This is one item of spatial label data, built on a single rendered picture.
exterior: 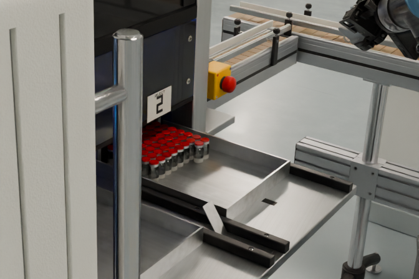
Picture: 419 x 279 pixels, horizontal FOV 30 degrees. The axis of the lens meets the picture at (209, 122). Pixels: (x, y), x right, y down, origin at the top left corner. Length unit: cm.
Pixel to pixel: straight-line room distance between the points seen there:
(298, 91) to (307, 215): 303
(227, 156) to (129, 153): 111
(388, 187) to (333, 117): 176
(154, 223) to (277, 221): 24
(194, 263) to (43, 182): 85
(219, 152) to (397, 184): 89
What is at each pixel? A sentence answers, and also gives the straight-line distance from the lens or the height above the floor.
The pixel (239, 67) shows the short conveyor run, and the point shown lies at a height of 93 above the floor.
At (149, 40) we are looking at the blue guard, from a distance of 160.
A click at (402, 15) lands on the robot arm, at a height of 133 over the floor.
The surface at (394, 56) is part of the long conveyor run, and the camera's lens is 238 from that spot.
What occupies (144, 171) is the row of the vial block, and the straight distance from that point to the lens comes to 165.
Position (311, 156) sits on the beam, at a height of 52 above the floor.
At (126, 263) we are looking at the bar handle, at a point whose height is 127.
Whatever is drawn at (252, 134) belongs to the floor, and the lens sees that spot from 399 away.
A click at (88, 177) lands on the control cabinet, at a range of 62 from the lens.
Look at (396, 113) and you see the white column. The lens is 312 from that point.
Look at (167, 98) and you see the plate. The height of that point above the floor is 103.
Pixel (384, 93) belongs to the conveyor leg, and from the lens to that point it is 247.
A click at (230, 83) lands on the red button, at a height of 100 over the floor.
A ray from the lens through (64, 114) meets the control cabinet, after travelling 58.
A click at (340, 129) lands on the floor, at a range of 414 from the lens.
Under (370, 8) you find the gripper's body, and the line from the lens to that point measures 142.
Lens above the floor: 168
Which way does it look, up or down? 24 degrees down
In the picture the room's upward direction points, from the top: 3 degrees clockwise
